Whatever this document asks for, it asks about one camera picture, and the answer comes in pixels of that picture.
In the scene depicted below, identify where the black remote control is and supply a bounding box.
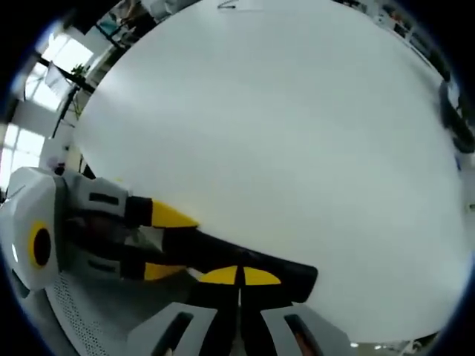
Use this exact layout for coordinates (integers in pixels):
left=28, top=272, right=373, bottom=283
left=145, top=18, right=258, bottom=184
left=162, top=225, right=319, bottom=303

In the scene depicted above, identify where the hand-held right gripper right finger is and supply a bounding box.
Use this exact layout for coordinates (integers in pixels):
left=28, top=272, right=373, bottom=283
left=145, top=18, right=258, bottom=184
left=240, top=265, right=358, bottom=356

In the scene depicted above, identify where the green potted plant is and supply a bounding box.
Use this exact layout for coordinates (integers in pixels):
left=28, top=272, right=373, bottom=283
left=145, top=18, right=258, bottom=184
left=439, top=79, right=475, bottom=154

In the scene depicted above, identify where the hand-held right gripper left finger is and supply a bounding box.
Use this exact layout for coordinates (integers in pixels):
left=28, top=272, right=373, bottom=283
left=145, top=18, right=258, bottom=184
left=128, top=265, right=240, bottom=356

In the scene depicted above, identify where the black metal frame stand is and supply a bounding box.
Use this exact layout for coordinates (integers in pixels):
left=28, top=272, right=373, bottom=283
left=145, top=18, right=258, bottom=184
left=35, top=10, right=129, bottom=138

